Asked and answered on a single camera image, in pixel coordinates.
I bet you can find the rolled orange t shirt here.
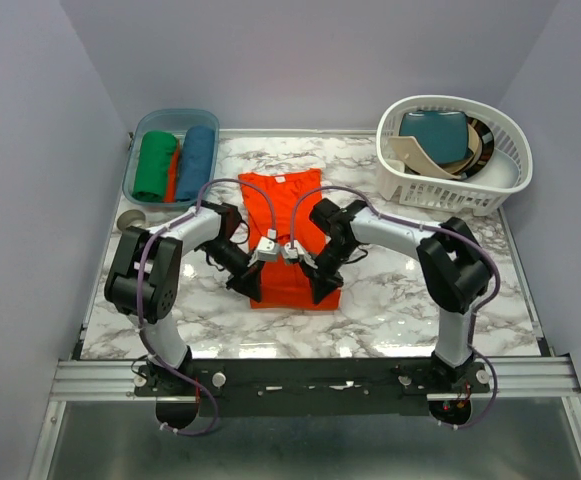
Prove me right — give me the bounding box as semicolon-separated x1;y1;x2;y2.
164;146;180;203

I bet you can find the purple cable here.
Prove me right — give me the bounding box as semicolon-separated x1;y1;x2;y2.
289;185;501;430
137;178;279;437

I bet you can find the tape roll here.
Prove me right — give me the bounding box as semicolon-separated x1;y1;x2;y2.
116;209;147;231

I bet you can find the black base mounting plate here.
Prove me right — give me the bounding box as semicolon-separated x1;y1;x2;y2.
134;357;490;417

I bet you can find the rolled green t shirt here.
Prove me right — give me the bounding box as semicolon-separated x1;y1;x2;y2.
132;130;179;203

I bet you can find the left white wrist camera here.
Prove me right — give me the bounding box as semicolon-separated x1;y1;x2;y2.
249;236;280;265

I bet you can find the clear blue plastic bin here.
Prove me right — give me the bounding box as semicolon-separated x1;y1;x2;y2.
122;108;219;210

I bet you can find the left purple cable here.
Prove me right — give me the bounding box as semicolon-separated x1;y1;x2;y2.
137;178;279;437

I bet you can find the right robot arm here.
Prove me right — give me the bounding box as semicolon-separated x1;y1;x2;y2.
299;199;494;392

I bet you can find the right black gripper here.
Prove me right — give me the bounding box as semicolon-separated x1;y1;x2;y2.
299;238;357;303

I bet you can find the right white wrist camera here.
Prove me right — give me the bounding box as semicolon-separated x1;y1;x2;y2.
280;240;306;265

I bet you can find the beige garment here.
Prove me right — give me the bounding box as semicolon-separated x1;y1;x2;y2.
386;136;482;180

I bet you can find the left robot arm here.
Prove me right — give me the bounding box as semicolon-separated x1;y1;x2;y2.
104;201;278;395

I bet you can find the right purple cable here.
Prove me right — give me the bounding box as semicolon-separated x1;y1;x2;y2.
289;185;501;430

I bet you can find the rolled blue t shirt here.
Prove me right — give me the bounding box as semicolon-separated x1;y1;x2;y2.
175;125;215;202

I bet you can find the white laundry basket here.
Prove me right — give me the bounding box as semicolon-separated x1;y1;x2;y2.
376;95;533;216

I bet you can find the orange t shirt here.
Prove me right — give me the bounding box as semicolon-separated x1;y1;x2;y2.
238;168;341;311
164;146;180;203

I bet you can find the teal folded garment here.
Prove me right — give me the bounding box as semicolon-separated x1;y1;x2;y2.
399;110;469;165

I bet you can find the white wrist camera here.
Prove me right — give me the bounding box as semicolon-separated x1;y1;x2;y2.
249;236;280;265
280;240;306;265

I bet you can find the aluminium rail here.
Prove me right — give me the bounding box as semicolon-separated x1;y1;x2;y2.
50;356;581;402

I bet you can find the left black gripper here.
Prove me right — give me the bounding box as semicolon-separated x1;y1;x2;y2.
198;238;265;304

